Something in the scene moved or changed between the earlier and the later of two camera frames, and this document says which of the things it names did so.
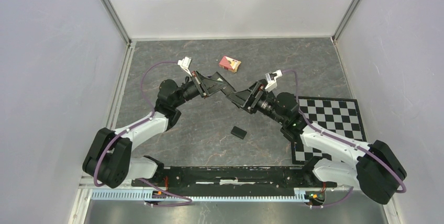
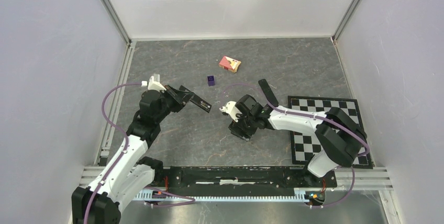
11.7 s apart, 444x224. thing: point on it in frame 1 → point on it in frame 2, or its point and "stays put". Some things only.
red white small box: (229, 64) stays put
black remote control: (217, 82) → (201, 103)
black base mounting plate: (233, 178) stays put
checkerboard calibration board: (341, 116) stays put
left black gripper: (217, 85) → (180, 98)
